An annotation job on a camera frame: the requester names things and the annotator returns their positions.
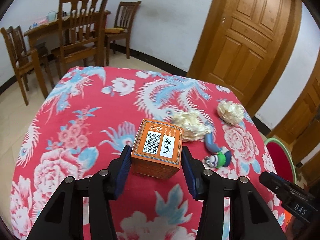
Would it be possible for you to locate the red stool with green rim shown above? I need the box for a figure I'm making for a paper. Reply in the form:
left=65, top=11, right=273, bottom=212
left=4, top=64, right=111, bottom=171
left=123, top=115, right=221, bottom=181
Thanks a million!
left=264, top=137, right=297, bottom=180

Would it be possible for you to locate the wooden door with dark frame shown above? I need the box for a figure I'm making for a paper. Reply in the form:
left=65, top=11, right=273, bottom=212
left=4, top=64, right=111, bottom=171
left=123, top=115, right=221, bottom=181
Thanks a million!
left=271, top=55, right=320, bottom=173

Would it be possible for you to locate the wooden dining table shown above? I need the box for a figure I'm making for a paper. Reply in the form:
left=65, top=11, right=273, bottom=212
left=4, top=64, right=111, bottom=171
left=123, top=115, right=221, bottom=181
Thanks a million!
left=24, top=10, right=111, bottom=55

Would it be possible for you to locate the flat crumpled cream paper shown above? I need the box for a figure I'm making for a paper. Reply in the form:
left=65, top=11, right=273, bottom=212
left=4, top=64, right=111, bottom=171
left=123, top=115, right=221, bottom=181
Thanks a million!
left=172, top=111, right=213, bottom=143

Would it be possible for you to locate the red floral tablecloth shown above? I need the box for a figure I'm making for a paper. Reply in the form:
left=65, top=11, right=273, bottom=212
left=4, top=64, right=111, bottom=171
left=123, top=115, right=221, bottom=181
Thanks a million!
left=10, top=66, right=287, bottom=240

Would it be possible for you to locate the pink tissue pack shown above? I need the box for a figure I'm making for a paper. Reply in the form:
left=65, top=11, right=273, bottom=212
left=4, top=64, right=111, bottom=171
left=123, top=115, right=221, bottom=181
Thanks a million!
left=32, top=17, right=49, bottom=27

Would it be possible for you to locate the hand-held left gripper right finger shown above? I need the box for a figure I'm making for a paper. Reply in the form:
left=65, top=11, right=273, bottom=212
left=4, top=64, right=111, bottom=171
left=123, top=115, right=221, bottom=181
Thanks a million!
left=181, top=146, right=288, bottom=240

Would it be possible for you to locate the orange cardboard box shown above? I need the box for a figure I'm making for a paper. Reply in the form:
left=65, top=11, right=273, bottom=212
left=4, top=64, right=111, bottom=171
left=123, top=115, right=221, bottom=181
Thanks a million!
left=131, top=119, right=185, bottom=180

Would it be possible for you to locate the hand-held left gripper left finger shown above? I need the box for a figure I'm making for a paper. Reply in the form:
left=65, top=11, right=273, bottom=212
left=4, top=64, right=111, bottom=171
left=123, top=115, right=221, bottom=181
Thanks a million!
left=26, top=145, right=132, bottom=240

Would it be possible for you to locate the wooden panel door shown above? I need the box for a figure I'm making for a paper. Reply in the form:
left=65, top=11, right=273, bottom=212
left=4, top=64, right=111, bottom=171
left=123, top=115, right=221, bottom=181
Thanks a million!
left=187, top=0, right=303, bottom=105

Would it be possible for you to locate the tall wooden dining chair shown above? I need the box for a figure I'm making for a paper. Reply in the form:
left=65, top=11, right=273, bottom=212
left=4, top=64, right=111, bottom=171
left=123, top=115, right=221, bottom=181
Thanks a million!
left=51, top=0, right=113, bottom=78

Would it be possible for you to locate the small cartoon figure toy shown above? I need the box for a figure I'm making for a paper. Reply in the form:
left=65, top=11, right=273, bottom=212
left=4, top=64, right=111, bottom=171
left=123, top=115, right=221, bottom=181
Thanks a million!
left=204, top=131, right=232, bottom=169

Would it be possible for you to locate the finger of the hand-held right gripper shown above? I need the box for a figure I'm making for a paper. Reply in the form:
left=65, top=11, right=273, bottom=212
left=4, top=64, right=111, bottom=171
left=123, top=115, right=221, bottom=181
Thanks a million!
left=271, top=174, right=291, bottom=185
left=259, top=171, right=292, bottom=200

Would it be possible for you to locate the low wooden dining chair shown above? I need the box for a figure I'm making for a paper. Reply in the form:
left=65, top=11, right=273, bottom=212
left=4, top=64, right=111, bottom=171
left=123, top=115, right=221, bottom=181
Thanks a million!
left=0, top=26, right=54, bottom=105

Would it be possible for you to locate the wooden chair with cushion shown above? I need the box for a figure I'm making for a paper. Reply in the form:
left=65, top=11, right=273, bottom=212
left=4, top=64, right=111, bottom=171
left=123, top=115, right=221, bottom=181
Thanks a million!
left=104, top=1, right=142, bottom=59

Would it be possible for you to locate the round crumpled cream paper ball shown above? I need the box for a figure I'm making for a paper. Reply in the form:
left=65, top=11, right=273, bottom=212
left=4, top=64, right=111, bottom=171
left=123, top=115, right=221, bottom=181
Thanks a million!
left=217, top=99, right=244, bottom=125

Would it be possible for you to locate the orange plastic bag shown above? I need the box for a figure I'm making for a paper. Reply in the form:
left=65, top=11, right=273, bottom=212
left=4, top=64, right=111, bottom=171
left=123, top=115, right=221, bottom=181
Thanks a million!
left=284, top=211, right=293, bottom=232

